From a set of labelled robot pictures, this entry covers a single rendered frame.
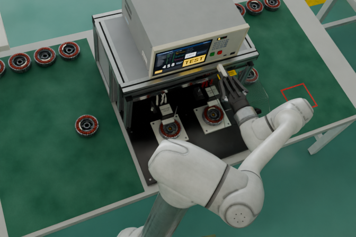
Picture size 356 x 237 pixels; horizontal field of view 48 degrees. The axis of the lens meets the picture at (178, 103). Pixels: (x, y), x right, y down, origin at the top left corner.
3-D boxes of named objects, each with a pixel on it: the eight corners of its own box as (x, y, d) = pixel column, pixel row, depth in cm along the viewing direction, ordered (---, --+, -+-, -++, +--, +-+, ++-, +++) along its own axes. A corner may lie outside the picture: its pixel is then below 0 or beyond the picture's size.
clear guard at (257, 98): (269, 112, 185) (274, 106, 180) (224, 127, 178) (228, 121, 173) (239, 57, 199) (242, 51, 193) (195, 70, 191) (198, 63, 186)
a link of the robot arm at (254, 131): (242, 130, 167) (269, 115, 163) (259, 163, 161) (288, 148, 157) (233, 127, 158) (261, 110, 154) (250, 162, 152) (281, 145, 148)
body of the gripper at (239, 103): (231, 117, 165) (222, 99, 169) (249, 112, 168) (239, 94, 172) (236, 109, 159) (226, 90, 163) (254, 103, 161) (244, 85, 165)
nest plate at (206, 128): (230, 126, 206) (231, 125, 205) (204, 134, 202) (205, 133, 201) (218, 101, 212) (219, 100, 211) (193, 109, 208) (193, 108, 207)
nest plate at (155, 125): (188, 139, 199) (188, 138, 198) (160, 149, 194) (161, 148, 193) (177, 115, 205) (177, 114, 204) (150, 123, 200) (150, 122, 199)
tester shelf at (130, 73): (256, 59, 191) (259, 54, 187) (122, 98, 171) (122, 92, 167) (217, -7, 209) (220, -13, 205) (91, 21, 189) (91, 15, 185)
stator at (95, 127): (95, 115, 200) (95, 111, 197) (100, 134, 196) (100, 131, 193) (73, 120, 197) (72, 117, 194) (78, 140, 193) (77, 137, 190)
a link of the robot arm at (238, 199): (274, 178, 111) (231, 154, 113) (272, 209, 94) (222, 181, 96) (251, 213, 115) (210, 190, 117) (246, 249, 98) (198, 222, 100)
